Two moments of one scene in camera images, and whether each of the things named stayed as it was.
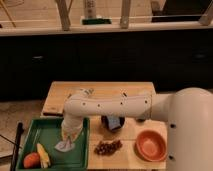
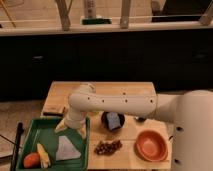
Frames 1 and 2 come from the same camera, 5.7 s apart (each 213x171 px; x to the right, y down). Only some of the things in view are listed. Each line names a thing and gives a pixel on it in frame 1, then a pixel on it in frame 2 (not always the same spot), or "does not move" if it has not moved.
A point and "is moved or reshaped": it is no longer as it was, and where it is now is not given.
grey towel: x=65 y=146 is moved or reshaped
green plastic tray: x=47 y=133 does not move
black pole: x=19 y=131 does not move
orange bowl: x=150 y=145 does not move
